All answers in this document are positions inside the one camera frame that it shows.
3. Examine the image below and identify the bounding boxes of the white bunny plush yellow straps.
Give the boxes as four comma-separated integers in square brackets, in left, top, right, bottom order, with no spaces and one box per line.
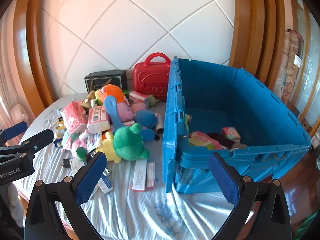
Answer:
[55,120,66,137]

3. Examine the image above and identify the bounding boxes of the pink pig plush orange clothes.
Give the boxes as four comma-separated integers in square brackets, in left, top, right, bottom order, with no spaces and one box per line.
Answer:
[101,84,148,124]

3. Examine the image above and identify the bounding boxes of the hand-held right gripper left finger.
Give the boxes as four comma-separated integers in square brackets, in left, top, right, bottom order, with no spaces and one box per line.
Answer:
[24,151,108,240]

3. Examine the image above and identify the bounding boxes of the olive green plush toy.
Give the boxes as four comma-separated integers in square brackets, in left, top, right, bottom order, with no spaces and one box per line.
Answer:
[145,94,160,108]

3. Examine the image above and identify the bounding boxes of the black gift box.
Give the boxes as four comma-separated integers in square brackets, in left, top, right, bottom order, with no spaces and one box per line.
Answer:
[84,70,128,94]

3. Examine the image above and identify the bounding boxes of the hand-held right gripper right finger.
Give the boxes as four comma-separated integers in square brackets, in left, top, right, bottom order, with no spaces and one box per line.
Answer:
[208,152,292,240]

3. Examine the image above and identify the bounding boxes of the blue plastic rice paddle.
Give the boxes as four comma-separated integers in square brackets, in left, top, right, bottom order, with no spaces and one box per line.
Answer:
[104,95,127,133]

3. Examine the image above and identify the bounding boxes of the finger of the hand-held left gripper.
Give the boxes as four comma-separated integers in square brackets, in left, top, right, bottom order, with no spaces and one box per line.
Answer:
[21,129,55,159]
[0,121,28,147]

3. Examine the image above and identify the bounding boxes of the floral patterned roll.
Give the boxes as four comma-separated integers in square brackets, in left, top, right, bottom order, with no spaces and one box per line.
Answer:
[274,29,304,103]

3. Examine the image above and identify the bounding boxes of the long white pink box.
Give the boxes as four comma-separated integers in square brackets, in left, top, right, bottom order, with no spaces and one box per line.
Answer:
[132,160,148,192]
[146,162,156,189]

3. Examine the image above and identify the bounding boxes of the clear plastic bag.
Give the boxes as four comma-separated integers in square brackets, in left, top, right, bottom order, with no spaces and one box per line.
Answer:
[11,104,35,120]

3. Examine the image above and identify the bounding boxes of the small pink white tissue pack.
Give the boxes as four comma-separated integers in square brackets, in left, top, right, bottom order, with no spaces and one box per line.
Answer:
[129,92,150,105]

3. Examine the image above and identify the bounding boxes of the blue plastic storage bin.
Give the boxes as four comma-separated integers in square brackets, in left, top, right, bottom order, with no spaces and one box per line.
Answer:
[162,57,312,194]

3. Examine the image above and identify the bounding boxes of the red toy suitcase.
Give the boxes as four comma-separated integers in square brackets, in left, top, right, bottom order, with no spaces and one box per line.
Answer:
[132,52,172,102]

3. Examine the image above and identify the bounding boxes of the white tissue pack pink label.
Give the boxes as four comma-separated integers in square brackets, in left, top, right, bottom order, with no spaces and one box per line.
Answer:
[87,105,112,133]

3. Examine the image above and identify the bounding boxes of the pink pig plush teal body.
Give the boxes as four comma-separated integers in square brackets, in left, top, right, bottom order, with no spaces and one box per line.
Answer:
[61,130,88,153]

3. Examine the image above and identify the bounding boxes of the green frog plush toy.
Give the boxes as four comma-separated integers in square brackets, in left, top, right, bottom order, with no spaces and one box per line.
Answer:
[113,122,151,164]

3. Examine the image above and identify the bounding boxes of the brown bear plush toy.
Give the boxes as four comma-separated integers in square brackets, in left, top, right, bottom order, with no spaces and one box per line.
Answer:
[81,90,98,110]

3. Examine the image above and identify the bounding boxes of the pink yellow pack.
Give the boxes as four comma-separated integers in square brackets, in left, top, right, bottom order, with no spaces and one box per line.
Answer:
[188,131,222,150]

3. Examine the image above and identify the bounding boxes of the pink cartoon box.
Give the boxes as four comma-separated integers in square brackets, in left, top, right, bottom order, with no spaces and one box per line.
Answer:
[221,127,241,140]

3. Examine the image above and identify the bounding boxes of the blue plush toy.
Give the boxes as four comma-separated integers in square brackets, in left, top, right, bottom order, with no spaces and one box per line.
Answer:
[135,109,160,142]

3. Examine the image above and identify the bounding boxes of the green cloth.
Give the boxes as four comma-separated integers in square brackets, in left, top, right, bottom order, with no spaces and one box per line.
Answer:
[296,212,320,240]

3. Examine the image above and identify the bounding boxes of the wooden door frame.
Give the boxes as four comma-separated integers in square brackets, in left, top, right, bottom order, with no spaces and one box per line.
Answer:
[12,0,63,108]
[229,0,300,105]

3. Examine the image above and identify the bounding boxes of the white blue medicine box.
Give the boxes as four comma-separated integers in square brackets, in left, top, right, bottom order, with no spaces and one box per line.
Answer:
[97,175,113,194]

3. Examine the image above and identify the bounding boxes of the white paper tag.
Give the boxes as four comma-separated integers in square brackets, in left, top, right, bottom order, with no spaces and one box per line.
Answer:
[70,159,87,174]

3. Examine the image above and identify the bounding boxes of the yellow plush toy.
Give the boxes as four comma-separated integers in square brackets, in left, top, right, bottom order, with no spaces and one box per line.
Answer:
[96,131,123,163]

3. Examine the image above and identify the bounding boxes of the pink flower print tissue pack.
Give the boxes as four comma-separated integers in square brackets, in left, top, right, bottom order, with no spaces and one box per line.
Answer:
[61,101,88,134]

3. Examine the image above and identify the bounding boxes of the white blue wipes pack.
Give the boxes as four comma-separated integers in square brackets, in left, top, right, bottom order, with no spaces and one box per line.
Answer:
[86,132,103,153]

